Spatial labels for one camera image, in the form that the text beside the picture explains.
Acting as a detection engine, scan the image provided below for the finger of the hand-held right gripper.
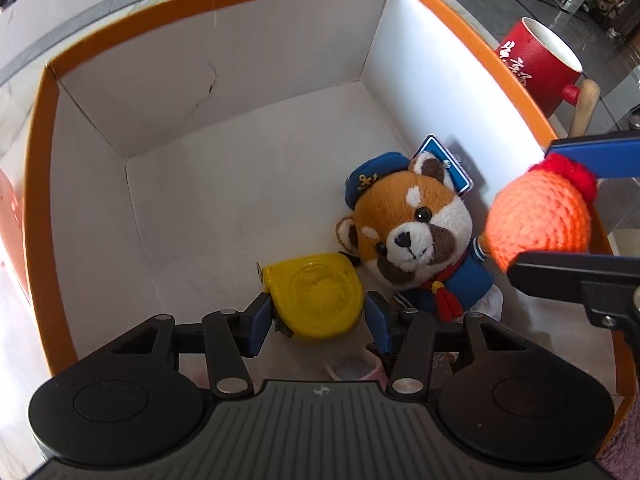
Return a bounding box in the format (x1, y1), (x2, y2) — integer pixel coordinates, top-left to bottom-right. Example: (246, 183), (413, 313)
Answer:
(507, 251), (640, 331)
(544, 131), (640, 180)

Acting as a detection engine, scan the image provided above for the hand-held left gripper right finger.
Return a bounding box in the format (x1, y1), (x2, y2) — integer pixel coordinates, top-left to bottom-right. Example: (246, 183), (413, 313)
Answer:
(364, 290), (534, 397)

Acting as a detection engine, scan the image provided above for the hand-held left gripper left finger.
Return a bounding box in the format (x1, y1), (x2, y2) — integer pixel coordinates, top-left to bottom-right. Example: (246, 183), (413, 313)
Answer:
(112, 292), (274, 399)

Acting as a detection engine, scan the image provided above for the yellow tape measure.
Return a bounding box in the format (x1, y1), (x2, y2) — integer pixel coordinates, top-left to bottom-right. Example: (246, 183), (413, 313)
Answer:
(256, 252), (366, 344)

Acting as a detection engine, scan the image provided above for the orange crochet ball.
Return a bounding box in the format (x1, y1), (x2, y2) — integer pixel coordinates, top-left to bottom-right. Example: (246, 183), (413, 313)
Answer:
(485, 153), (599, 271)

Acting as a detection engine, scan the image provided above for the red panda sailor plush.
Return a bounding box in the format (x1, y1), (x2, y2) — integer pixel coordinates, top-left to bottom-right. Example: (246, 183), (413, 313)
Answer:
(333, 134), (504, 324)

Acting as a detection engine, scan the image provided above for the orange box with white inside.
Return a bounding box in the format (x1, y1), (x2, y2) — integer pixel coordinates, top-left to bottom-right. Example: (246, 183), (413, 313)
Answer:
(22, 0), (632, 442)

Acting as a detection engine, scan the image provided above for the red mug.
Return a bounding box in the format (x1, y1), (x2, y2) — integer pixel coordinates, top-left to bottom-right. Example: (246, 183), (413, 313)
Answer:
(494, 16), (601, 137)

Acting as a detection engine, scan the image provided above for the purple fuzzy mat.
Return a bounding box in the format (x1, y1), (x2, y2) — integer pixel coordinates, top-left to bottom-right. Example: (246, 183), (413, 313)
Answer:
(597, 399), (640, 480)

